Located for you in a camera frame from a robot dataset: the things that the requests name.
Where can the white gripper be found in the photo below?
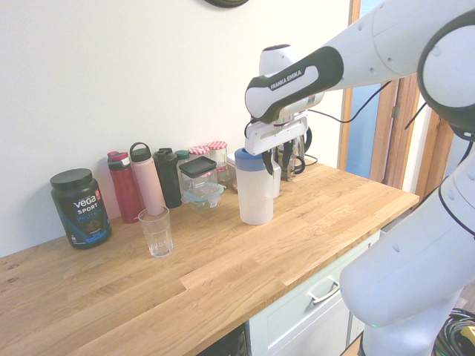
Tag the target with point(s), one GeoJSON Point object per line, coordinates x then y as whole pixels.
{"type": "Point", "coordinates": [274, 135]}

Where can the clear pitcher with blue lid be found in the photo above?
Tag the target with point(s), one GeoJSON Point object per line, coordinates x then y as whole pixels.
{"type": "Point", "coordinates": [256, 200]}

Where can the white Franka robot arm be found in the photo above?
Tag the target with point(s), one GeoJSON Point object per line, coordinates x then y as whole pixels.
{"type": "Point", "coordinates": [408, 289]}

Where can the pink water bottle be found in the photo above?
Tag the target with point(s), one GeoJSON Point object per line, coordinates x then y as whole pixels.
{"type": "Point", "coordinates": [148, 185]}

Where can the red water bottle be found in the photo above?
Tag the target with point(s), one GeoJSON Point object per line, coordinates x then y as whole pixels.
{"type": "Point", "coordinates": [126, 193]}

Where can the glass French press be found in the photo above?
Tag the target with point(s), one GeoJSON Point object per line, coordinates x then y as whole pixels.
{"type": "Point", "coordinates": [287, 167]}

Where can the cereal container with white lid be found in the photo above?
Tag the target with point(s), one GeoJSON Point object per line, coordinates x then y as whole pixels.
{"type": "Point", "coordinates": [232, 159]}

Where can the small red gingham lid jar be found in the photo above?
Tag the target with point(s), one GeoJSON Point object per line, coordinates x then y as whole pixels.
{"type": "Point", "coordinates": [222, 174]}

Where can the clear container with black lid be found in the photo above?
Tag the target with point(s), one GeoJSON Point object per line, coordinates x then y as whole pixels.
{"type": "Point", "coordinates": [196, 165]}

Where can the glass container with blue lid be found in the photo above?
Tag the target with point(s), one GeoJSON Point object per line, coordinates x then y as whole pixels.
{"type": "Point", "coordinates": [204, 198]}

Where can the green lid jar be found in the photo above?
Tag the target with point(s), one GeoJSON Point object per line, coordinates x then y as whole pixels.
{"type": "Point", "coordinates": [182, 154]}

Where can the black shaker bottle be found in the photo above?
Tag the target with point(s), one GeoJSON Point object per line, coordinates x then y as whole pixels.
{"type": "Point", "coordinates": [168, 181]}

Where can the clear glass tumbler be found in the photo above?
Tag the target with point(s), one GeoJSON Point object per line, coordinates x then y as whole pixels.
{"type": "Point", "coordinates": [159, 244]}

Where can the white cabinet drawer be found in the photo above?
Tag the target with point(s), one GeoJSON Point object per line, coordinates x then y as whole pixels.
{"type": "Point", "coordinates": [289, 326]}

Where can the black dishwasher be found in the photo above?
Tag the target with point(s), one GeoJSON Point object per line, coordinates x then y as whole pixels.
{"type": "Point", "coordinates": [234, 345]}

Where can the black protein powder tub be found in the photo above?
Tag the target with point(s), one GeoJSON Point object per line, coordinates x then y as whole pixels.
{"type": "Point", "coordinates": [83, 211]}

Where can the yellow power box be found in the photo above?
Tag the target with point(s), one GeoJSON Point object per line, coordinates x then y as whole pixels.
{"type": "Point", "coordinates": [469, 339]}

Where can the wooden door frame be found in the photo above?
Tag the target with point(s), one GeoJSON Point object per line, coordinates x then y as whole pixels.
{"type": "Point", "coordinates": [393, 148]}

